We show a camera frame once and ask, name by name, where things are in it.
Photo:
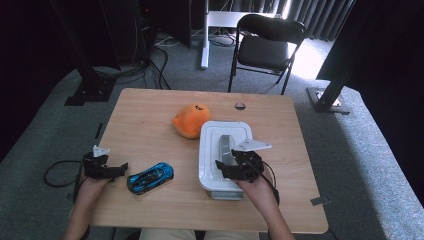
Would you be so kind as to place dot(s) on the orange plush toy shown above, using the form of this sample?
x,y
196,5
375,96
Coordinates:
x,y
190,121

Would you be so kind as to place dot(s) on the black curtain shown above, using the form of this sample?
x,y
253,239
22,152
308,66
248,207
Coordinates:
x,y
393,66
26,66

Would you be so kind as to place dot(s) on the person's right hand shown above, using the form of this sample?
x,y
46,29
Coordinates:
x,y
263,193

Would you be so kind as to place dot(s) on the person's left hand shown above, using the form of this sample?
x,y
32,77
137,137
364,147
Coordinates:
x,y
91,193

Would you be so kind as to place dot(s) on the white box lid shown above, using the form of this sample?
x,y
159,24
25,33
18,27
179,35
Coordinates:
x,y
210,156

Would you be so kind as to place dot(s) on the blue toy car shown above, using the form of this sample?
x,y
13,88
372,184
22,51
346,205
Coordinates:
x,y
150,178

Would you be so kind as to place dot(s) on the transparent grey storage box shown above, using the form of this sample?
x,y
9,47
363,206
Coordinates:
x,y
226,195

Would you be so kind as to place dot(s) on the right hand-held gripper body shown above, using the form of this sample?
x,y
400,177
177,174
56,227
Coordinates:
x,y
248,166

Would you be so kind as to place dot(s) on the round grey table grommet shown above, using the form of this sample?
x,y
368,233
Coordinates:
x,y
240,106

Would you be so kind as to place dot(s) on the grey pleated curtain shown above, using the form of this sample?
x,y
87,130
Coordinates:
x,y
320,16

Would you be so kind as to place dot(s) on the white desk frame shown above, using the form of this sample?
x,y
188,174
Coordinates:
x,y
205,40

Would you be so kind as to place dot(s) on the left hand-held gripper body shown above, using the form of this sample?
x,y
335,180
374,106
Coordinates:
x,y
96,166

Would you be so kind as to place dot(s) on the dark equipment rack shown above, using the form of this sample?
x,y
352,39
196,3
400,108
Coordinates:
x,y
133,30

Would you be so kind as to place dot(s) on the black metal stand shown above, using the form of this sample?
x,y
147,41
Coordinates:
x,y
333,90
88,80

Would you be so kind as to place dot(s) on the black folding chair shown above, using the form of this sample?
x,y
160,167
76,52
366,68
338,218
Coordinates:
x,y
263,50

